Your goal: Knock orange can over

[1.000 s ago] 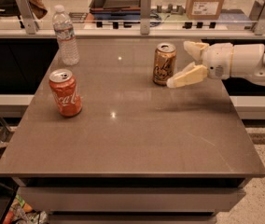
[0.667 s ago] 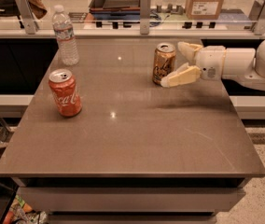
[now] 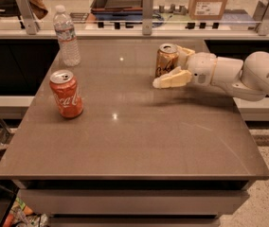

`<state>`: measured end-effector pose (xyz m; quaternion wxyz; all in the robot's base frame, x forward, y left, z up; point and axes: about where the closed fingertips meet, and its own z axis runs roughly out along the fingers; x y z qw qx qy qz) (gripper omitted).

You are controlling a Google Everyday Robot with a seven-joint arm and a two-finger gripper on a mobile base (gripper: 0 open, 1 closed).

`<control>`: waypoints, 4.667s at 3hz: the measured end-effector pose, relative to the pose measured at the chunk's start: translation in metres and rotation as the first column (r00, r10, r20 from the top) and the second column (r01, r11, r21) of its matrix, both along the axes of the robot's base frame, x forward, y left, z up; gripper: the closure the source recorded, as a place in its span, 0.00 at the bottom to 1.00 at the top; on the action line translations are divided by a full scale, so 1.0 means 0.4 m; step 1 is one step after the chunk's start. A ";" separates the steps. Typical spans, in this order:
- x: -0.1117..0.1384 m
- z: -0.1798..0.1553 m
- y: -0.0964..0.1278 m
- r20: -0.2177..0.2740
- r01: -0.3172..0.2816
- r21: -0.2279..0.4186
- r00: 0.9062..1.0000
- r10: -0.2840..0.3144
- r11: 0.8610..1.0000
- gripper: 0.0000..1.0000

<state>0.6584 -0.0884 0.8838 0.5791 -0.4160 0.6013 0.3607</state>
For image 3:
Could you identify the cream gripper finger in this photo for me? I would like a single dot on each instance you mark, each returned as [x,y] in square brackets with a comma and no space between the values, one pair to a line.
[183,55]
[177,77]

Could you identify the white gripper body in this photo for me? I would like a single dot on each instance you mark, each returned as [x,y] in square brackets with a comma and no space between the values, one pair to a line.
[202,67]

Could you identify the orange La Croix can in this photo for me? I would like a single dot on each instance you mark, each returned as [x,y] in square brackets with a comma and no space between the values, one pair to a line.
[167,57]

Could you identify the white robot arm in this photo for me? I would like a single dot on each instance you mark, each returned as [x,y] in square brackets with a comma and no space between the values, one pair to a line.
[247,79]

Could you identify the red Coca-Cola can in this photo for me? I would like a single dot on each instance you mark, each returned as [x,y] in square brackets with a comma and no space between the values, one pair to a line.
[64,86]

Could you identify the cardboard box with label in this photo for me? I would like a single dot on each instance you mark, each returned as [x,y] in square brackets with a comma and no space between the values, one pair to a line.
[206,9]

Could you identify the clear plastic water bottle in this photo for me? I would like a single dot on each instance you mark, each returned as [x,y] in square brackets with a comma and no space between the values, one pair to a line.
[66,35]

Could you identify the colourful snack bags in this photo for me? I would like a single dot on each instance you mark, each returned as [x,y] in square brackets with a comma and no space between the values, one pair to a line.
[20,215]

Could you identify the middle metal glass bracket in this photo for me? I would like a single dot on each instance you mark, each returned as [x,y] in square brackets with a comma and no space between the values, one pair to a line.
[147,10]

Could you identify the left metal glass bracket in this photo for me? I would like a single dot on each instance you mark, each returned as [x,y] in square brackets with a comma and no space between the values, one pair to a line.
[30,23]

